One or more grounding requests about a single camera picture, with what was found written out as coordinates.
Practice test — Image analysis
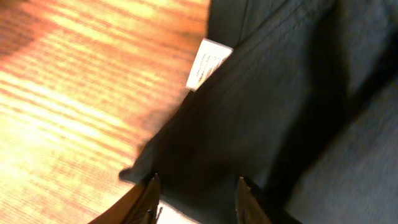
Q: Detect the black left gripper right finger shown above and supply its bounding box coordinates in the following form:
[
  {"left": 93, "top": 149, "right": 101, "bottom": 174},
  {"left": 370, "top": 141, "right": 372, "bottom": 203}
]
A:
[{"left": 235, "top": 177, "right": 301, "bottom": 224}]

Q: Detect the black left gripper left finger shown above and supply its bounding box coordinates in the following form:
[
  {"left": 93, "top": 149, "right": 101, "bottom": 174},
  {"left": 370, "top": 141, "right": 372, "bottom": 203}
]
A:
[{"left": 89, "top": 174, "right": 162, "bottom": 224}]

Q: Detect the black t-shirt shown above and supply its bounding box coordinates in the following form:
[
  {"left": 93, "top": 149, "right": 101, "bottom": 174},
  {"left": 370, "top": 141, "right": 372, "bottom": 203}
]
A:
[{"left": 119, "top": 0, "right": 397, "bottom": 223}]

